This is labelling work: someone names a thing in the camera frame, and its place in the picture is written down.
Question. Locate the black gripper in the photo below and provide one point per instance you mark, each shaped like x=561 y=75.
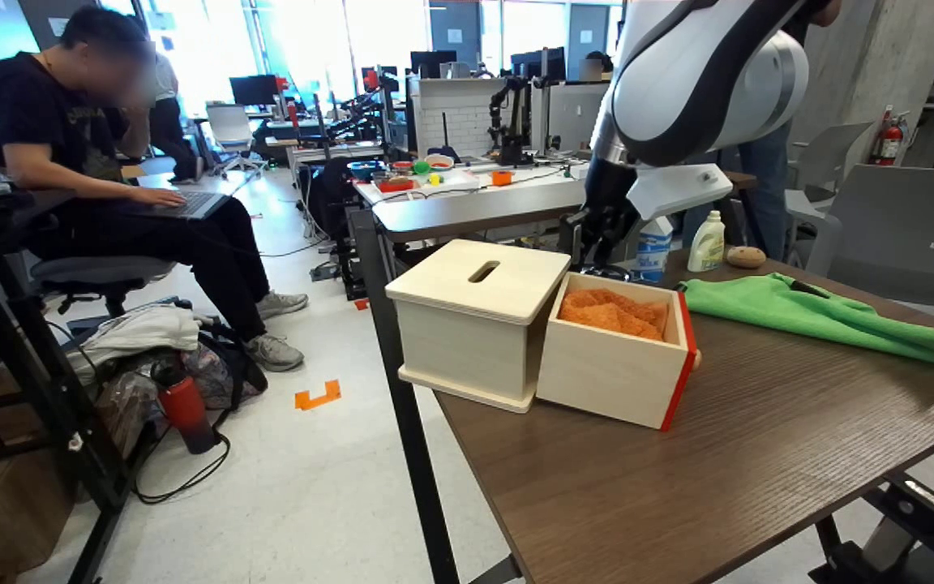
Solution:
x=608 y=211

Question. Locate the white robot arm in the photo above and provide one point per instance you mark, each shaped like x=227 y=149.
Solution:
x=698 y=79

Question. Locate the blue label bottle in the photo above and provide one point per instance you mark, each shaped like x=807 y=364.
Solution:
x=652 y=248

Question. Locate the yellow label bottle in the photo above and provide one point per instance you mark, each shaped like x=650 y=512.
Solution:
x=708 y=244

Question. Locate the open wooden box orange filling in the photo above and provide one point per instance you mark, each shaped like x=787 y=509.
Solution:
x=617 y=350

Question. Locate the brown round object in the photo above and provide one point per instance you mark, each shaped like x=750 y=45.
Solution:
x=746 y=257

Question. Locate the closed wooden box with slot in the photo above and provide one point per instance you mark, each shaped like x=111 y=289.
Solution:
x=472 y=320

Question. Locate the grey desk with clutter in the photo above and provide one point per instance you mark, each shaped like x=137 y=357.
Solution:
x=467 y=203

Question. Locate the green cloth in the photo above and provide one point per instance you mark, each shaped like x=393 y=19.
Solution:
x=796 y=307

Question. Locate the grey office chair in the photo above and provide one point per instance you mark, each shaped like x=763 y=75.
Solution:
x=880 y=236

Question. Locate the laptop computer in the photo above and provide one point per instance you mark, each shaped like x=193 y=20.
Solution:
x=193 y=203

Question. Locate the white cloth bundle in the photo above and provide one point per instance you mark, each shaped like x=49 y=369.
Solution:
x=135 y=334

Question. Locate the red water bottle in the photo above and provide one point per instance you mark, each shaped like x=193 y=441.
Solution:
x=187 y=411

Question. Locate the black office chair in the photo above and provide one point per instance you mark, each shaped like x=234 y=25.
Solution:
x=107 y=278

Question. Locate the seated person dark clothes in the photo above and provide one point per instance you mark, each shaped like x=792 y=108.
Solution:
x=70 y=157

